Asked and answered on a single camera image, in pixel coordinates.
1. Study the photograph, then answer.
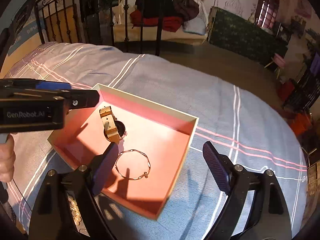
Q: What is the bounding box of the black iron bed frame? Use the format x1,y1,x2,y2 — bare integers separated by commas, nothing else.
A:
34,0,165,56

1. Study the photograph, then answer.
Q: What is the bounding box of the green floral covered cabinet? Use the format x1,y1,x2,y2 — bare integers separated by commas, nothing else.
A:
208,7,288,65

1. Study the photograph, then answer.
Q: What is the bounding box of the red clothes pile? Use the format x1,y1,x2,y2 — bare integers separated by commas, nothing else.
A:
129,9,185,33

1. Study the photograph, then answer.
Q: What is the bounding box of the white pearl bracelet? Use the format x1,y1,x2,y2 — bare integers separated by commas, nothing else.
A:
67,194,85,227

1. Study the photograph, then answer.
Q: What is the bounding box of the red phone booth decoration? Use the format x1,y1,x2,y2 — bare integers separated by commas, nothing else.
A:
255,0,280,29

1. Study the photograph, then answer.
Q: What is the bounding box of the mint green jewelry box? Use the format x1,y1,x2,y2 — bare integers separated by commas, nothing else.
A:
48,84,198,220

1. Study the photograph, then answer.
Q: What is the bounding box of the gold watch beige strap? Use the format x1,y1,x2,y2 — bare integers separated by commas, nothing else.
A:
99,106,127,145

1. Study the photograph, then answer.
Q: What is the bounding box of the person's left hand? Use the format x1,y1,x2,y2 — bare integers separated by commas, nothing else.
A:
0,134,16,183

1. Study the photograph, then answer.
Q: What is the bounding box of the pink small stool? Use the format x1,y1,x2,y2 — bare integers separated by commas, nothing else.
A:
264,53,286,78

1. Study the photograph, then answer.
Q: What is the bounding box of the thin gold bangle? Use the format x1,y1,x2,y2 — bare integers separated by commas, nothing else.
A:
114,149,151,181

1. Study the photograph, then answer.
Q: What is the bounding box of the white hanging swing chair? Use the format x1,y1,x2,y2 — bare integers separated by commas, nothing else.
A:
112,0,209,43

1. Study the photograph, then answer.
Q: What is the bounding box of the black cable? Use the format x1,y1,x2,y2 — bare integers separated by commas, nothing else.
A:
11,179,33,212

